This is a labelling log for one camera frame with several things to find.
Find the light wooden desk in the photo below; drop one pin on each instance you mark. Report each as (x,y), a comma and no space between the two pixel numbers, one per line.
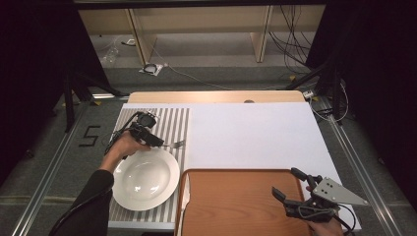
(203,18)

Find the person's right hand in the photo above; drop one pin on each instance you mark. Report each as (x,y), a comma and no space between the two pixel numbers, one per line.
(327,229)

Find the clear plastic bag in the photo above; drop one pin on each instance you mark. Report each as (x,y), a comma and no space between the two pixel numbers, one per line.
(109,55)

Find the black curtain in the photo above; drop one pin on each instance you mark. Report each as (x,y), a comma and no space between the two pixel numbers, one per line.
(383,82)
(29,65)

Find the person's left hand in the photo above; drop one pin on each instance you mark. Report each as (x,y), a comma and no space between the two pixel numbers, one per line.
(126,147)

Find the white table cover board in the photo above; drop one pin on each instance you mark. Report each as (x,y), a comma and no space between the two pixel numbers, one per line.
(249,137)

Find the metal floor rail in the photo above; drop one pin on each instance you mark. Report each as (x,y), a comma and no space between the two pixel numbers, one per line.
(362,173)
(49,173)

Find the brown wooden tray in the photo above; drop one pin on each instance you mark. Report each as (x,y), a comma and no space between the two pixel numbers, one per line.
(236,203)

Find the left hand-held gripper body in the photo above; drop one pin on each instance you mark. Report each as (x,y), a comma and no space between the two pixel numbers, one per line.
(146,119)

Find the white power plug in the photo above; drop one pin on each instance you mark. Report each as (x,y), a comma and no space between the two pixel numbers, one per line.
(308,94)

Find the black metal stand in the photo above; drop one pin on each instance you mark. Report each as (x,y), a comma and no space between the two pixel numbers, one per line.
(334,91)
(69,108)

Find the white ceramic plate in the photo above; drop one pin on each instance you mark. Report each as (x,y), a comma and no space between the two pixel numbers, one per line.
(147,180)

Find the yellow floor tape piece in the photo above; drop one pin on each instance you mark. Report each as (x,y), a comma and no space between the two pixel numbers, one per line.
(96,102)
(314,98)
(291,77)

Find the black metal crossbar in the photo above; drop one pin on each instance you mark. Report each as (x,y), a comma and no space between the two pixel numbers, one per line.
(196,4)

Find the striped grey placemat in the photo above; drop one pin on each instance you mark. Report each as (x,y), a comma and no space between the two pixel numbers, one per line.
(173,124)

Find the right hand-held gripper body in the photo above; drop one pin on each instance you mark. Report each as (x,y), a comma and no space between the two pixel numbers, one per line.
(331,194)

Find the silver fork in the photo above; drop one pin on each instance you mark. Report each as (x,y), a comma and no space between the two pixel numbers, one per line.
(177,144)

